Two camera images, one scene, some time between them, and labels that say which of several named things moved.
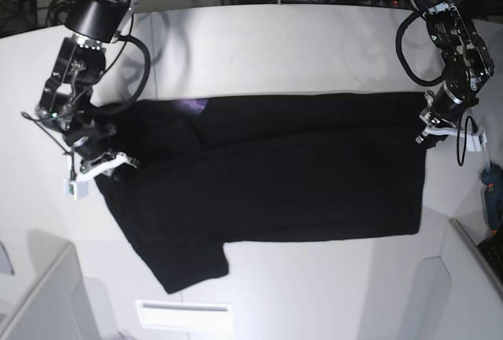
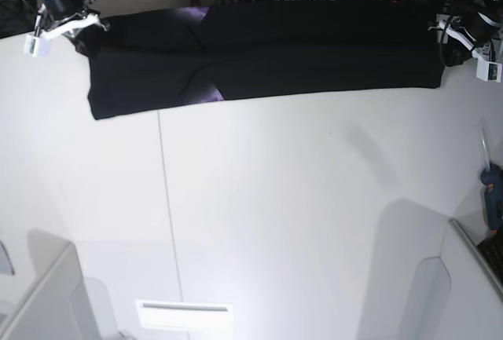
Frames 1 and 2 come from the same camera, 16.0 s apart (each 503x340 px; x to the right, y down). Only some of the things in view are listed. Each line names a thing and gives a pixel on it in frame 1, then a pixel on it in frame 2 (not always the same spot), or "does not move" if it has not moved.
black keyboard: (492, 250) does not move
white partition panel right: (456, 296) does not move
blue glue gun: (492, 180) does not move
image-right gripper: (444, 104) → (474, 30)
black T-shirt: (211, 170) → (141, 61)
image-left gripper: (92, 143) → (64, 7)
